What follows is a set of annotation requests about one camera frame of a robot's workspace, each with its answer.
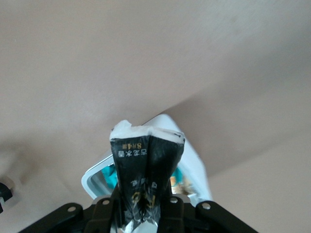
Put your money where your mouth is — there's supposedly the teal snack wrapper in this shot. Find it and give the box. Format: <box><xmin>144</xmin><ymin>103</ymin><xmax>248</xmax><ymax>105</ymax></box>
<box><xmin>101</xmin><ymin>166</ymin><xmax>186</xmax><ymax>189</ymax></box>

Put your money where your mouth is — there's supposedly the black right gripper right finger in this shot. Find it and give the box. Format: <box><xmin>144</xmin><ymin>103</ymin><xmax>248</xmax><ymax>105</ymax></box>
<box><xmin>158</xmin><ymin>193</ymin><xmax>193</xmax><ymax>233</ymax></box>

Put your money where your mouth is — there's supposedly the small white lidded bin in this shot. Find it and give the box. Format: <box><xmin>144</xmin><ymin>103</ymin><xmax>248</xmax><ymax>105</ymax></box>
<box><xmin>80</xmin><ymin>113</ymin><xmax>214</xmax><ymax>202</ymax></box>

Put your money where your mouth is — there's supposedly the black tape roll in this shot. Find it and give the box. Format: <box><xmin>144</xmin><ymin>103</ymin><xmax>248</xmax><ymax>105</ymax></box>
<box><xmin>0</xmin><ymin>182</ymin><xmax>13</xmax><ymax>215</ymax></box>

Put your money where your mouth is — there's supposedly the black tissue packet wrapper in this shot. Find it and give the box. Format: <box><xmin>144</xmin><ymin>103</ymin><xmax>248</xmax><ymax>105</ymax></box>
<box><xmin>109</xmin><ymin>119</ymin><xmax>186</xmax><ymax>233</ymax></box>

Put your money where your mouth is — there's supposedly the yellow printed snack wrapper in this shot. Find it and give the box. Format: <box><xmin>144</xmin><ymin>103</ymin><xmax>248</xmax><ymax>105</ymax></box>
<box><xmin>170</xmin><ymin>176</ymin><xmax>196</xmax><ymax>195</ymax></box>

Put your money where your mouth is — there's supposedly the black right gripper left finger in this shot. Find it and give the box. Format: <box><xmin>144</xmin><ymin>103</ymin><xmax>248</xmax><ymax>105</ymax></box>
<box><xmin>84</xmin><ymin>186</ymin><xmax>124</xmax><ymax>233</ymax></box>

